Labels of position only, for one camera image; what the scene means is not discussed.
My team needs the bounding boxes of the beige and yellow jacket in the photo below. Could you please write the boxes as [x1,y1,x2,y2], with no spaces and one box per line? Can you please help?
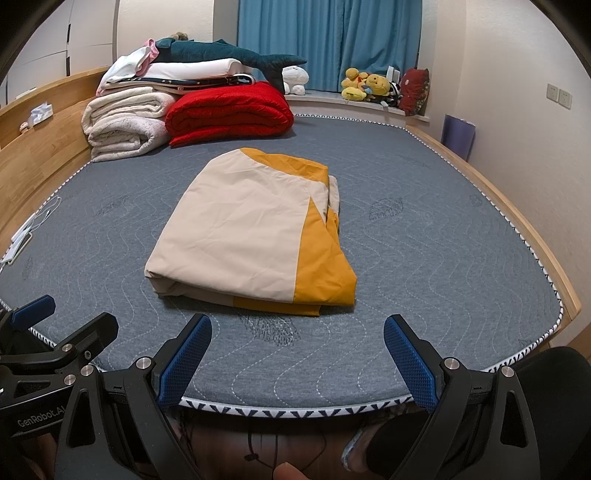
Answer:
[144,148,358,318]

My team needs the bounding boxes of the grey quilted mattress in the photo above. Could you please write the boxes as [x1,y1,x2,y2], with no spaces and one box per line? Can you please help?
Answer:
[0,113,565,418]

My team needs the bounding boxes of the teal shark plush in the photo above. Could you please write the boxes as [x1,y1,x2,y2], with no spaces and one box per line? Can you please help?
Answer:
[154,38,308,90]

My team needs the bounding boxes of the yellow bear plush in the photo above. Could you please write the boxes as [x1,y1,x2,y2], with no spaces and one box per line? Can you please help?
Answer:
[365,74,393,100]

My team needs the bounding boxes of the white wardrobe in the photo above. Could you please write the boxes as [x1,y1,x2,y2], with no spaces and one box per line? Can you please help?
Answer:
[7,0,118,100]

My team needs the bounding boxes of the white window ledge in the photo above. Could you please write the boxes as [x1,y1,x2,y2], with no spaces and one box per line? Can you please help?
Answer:
[285,90,430,127]

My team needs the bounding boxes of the white and pink garment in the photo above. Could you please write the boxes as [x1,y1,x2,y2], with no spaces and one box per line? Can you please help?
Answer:
[99,41,160,88]

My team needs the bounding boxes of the white fluffy folded blanket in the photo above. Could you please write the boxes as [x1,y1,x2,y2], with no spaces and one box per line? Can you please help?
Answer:
[82,87,178,162]

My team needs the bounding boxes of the white face mask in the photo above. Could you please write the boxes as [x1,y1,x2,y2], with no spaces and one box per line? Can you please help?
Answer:
[0,196,63,266]

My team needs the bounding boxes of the purple folder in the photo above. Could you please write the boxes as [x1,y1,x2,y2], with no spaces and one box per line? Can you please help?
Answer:
[441,114,476,161]

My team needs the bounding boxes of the red cushion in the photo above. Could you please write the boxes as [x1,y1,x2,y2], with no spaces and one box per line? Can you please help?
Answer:
[398,68,431,116]

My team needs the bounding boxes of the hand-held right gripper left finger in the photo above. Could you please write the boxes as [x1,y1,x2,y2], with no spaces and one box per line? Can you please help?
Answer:
[54,313,213,480]

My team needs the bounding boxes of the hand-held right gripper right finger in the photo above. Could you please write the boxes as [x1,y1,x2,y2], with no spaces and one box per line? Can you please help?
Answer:
[383,315,541,480]

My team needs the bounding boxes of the blue curtain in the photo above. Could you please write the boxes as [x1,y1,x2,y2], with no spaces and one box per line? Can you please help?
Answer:
[238,0,423,93]

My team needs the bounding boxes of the red folded blanket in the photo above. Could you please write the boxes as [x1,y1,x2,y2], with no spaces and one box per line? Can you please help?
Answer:
[165,82,295,148]

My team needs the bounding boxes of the wooden bed frame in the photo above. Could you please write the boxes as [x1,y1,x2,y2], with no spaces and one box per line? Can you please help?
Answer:
[0,66,581,352]

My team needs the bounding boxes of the white folded quilt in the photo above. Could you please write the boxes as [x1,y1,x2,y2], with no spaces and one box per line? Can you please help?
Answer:
[143,58,243,81]

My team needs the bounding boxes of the white plush toy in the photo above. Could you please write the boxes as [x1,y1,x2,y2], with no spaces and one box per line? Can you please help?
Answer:
[281,65,309,96]

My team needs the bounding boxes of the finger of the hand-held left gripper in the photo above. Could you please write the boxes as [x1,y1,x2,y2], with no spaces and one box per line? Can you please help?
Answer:
[0,295,57,333]
[28,312,119,372]

